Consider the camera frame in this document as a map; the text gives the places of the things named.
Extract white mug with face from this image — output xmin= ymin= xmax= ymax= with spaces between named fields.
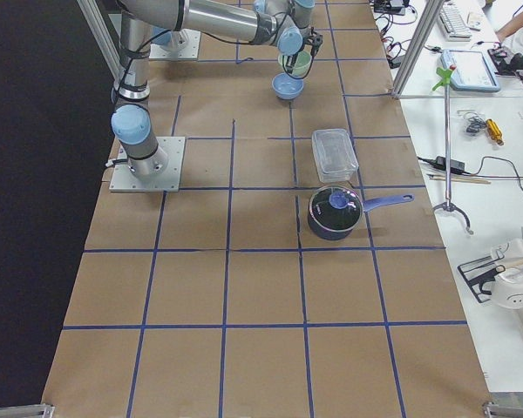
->
xmin=491 ymin=267 xmax=523 ymax=309

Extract blue bowl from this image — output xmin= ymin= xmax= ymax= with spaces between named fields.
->
xmin=271 ymin=72 xmax=304 ymax=100

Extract black power adapter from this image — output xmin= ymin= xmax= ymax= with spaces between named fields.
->
xmin=433 ymin=155 xmax=466 ymax=173

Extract green bowl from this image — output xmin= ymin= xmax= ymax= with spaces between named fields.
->
xmin=277 ymin=51 xmax=312 ymax=78

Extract blue saucepan with lid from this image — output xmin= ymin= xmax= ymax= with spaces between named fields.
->
xmin=307 ymin=185 xmax=414 ymax=240

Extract orange screwdriver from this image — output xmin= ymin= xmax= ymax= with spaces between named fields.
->
xmin=486 ymin=118 xmax=504 ymax=146

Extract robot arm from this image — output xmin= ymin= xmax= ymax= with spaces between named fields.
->
xmin=111 ymin=1 xmax=323 ymax=184
xmin=149 ymin=26 xmax=304 ymax=62

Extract clear plastic food container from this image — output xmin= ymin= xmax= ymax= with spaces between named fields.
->
xmin=311 ymin=128 xmax=358 ymax=183

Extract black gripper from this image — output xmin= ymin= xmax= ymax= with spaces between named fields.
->
xmin=282 ymin=27 xmax=323 ymax=73

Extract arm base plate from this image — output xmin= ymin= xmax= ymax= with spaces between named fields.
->
xmin=149 ymin=27 xmax=200 ymax=61
xmin=109 ymin=137 xmax=186 ymax=192

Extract reacher grabber tool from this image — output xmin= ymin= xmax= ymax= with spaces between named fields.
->
xmin=432 ymin=64 xmax=473 ymax=235

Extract aluminium frame post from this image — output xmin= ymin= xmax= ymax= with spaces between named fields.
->
xmin=391 ymin=0 xmax=443 ymax=99

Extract wooden chopsticks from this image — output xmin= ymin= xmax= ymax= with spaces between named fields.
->
xmin=426 ymin=173 xmax=491 ymax=185

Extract teach pendant tablet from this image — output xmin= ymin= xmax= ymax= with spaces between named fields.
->
xmin=440 ymin=49 xmax=500 ymax=92

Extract white keyboard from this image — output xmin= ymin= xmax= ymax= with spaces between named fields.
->
xmin=438 ymin=3 xmax=472 ymax=42

